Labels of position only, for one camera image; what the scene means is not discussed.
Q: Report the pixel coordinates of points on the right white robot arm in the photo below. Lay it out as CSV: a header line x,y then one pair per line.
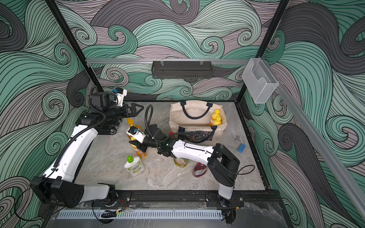
x,y
220,161

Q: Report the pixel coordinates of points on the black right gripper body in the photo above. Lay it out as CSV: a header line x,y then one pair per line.
x,y
149,142

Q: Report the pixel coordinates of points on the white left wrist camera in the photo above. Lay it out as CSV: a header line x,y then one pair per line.
x,y
121,94

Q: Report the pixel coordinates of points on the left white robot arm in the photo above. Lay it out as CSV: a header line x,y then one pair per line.
x,y
57,185

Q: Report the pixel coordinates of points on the large orange soap bottle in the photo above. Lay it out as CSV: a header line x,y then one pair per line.
x,y
131,123

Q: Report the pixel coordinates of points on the aluminium wall rail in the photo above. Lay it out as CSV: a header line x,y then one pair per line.
x,y
150,61

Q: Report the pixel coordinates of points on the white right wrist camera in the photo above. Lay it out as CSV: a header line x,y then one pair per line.
x,y
136,134

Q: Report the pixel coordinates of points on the orange bottle yellow cap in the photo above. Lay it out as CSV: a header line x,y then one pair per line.
x,y
215,115
217,121
141,154

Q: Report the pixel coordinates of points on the white bottle green cap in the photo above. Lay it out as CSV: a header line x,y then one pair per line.
x,y
134,166

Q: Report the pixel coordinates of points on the clear plastic wall bin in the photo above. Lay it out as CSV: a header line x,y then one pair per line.
x,y
259,80

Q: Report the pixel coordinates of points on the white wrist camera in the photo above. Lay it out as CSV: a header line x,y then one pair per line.
x,y
136,134
121,94

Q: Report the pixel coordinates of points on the cream canvas shopping bag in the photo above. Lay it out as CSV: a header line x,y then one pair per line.
x,y
192,119

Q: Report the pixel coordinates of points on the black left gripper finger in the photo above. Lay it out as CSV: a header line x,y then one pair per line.
x,y
133,112
134,106

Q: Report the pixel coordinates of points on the yellow-green soap bottle red cap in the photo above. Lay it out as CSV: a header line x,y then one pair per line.
x,y
180,162

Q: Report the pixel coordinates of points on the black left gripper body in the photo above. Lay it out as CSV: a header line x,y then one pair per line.
x,y
116,112

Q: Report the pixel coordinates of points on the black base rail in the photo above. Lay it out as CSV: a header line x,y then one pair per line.
x,y
210,198

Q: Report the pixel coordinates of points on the blue toy building brick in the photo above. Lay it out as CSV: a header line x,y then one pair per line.
x,y
241,148

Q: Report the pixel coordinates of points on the white slotted cable duct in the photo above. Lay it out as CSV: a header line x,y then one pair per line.
x,y
143,214

